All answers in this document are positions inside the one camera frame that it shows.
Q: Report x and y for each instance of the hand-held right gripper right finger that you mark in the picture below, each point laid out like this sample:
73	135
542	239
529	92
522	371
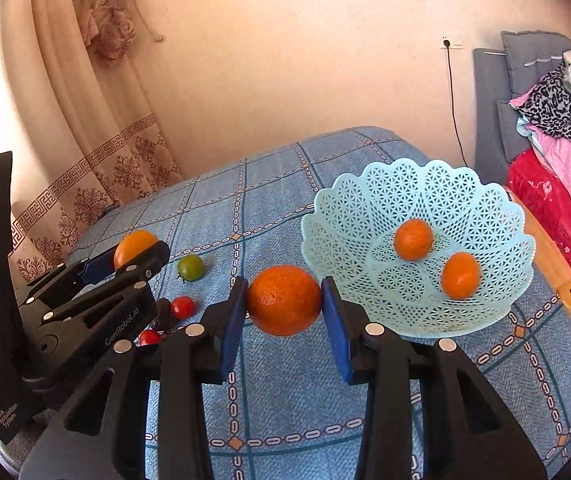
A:
338	330

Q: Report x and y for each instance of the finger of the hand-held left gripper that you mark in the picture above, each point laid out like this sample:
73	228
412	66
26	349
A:
140	265
97	266

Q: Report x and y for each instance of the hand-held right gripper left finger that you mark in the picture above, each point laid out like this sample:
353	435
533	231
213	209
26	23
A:
233	330

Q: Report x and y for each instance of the orange tomato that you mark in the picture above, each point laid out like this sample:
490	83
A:
133	245

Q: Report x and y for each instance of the small green tomato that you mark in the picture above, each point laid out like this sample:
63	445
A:
191	267

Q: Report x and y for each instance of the dark passion fruit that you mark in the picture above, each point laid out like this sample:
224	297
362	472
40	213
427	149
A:
163	315

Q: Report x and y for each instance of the large orange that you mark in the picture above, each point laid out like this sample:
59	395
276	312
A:
285	300

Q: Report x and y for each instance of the red cherry tomato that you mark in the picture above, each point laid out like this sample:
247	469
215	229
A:
183	307
150	337

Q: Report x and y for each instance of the light blue lattice basket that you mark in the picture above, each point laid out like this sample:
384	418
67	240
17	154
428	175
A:
415	187

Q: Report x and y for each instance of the small orange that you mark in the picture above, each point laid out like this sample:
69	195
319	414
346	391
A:
414	240
460	276

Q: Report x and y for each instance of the blue checked tablecloth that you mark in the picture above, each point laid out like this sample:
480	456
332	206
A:
275	200

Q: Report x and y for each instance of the beige patterned curtain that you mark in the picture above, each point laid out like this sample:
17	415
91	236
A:
65	110

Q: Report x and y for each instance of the orange wooden chair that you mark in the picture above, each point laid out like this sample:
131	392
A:
550	260

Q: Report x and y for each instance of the rose curtain tieback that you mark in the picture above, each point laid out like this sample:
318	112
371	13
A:
110	30

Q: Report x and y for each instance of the red cloth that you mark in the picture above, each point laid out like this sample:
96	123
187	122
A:
545	200

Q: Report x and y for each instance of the pile of clothes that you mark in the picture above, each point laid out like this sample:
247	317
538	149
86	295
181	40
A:
570	165

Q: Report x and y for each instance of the leopard print cloth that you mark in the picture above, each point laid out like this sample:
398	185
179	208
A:
565	110

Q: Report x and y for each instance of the grey cushion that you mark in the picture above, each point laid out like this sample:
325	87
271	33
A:
530	60

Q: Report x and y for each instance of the white wall socket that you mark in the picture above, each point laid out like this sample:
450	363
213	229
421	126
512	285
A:
451	41

